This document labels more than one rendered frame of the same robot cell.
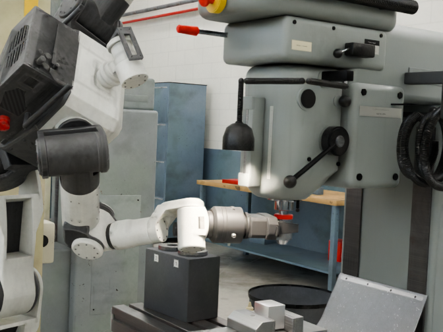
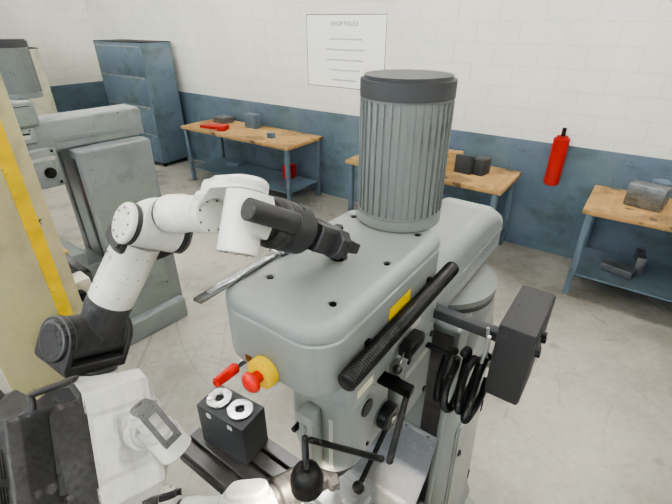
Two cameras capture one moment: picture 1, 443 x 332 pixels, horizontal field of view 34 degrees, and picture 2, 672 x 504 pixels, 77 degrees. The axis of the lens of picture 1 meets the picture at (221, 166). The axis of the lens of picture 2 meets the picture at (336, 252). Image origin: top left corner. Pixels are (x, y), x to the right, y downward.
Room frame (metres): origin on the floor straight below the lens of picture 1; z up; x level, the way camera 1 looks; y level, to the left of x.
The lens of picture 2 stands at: (1.09, 0.08, 2.31)
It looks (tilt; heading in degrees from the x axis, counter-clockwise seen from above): 29 degrees down; 342
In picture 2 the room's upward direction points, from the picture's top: straight up
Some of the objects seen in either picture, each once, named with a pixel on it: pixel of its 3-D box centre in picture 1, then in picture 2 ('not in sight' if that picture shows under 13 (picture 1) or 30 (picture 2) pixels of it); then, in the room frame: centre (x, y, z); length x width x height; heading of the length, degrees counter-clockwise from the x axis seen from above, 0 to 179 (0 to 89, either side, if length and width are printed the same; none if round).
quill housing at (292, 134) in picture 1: (289, 132); (339, 401); (1.79, -0.16, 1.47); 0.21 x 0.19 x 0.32; 36
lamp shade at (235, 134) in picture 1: (238, 136); (306, 476); (1.63, -0.04, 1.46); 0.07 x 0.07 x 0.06
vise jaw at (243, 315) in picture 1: (250, 323); not in sight; (1.79, -0.09, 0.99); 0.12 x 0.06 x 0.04; 33
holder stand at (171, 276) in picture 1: (180, 280); (232, 422); (2.21, 0.11, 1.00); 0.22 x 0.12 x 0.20; 41
